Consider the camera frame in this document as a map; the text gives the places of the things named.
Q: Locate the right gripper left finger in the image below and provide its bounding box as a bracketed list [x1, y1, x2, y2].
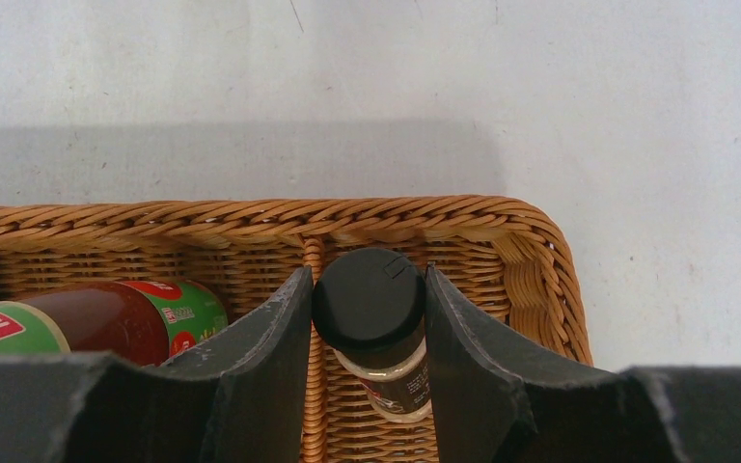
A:
[0, 266, 313, 462]

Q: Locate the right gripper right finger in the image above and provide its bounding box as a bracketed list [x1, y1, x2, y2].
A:
[425, 266, 741, 462]

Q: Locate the yellow-cap sauce bottle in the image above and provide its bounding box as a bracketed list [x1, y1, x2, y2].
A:
[0, 280, 230, 366]

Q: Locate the small black pepper jar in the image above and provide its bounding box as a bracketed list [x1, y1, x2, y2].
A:
[312, 247, 431, 423]

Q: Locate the brown wicker divided basket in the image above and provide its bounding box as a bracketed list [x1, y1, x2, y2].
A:
[0, 194, 595, 463]

